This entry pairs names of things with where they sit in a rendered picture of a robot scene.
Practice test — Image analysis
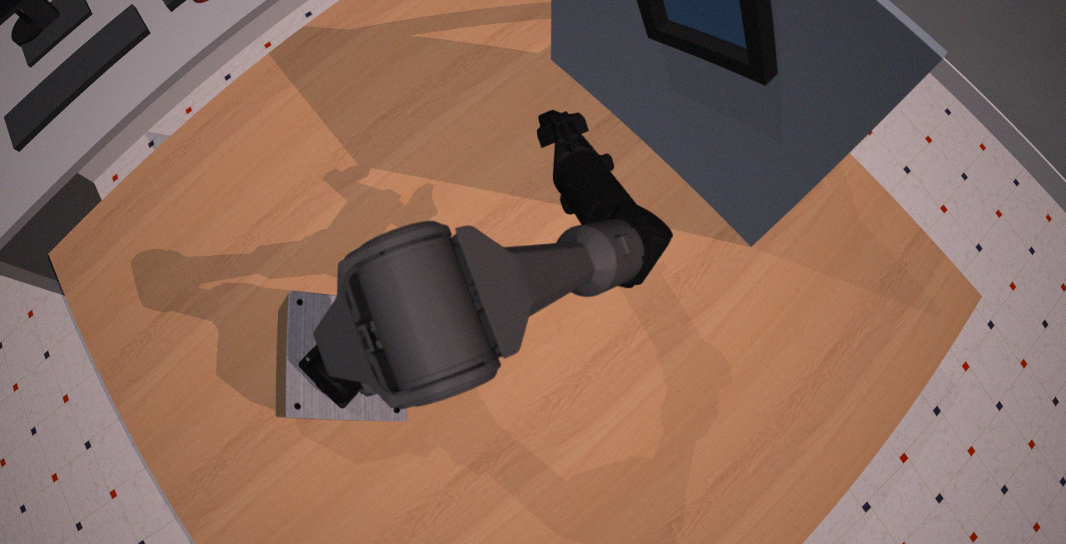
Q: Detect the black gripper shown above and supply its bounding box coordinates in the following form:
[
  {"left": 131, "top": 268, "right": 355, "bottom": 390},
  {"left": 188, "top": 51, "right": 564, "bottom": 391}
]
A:
[{"left": 537, "top": 110, "right": 615, "bottom": 215}]

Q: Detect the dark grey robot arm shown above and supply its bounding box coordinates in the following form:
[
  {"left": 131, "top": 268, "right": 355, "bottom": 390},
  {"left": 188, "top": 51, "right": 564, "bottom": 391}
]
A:
[{"left": 298, "top": 172, "right": 673, "bottom": 409}]

